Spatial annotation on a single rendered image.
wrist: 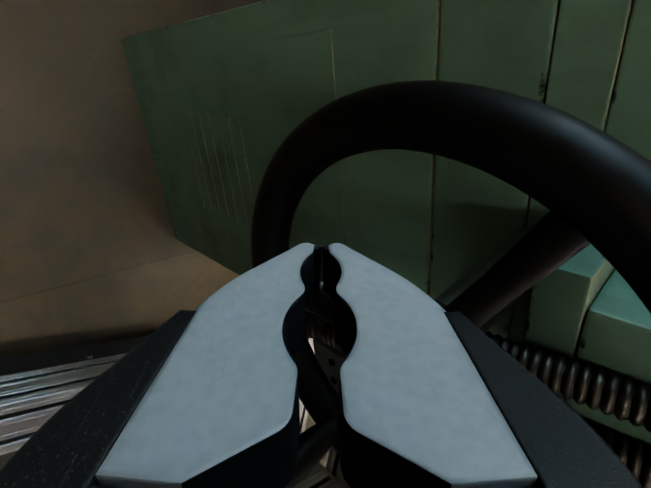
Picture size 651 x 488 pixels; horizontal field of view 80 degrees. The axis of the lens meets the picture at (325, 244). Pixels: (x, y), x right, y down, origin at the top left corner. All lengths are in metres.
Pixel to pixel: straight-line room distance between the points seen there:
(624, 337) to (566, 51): 0.19
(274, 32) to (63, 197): 0.58
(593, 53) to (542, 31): 0.04
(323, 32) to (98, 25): 0.58
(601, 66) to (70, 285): 0.94
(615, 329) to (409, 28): 0.28
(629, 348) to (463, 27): 0.25
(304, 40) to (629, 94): 0.30
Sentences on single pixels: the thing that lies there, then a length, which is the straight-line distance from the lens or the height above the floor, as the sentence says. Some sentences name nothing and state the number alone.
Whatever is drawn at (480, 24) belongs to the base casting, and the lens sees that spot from 0.36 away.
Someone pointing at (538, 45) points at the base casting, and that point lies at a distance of 0.34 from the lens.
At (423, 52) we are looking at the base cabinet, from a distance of 0.38.
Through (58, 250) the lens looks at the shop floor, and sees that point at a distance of 0.96.
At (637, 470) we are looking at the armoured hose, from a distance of 0.30.
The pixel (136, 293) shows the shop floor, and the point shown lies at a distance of 1.04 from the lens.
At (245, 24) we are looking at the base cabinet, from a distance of 0.57.
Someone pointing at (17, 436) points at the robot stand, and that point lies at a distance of 0.85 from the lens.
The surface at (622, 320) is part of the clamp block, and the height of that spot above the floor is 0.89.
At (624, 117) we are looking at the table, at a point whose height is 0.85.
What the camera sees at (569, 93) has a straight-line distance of 0.33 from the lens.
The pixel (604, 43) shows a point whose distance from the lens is 0.33.
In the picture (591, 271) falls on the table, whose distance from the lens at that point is 0.26.
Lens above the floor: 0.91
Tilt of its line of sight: 42 degrees down
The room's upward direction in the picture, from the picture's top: 110 degrees clockwise
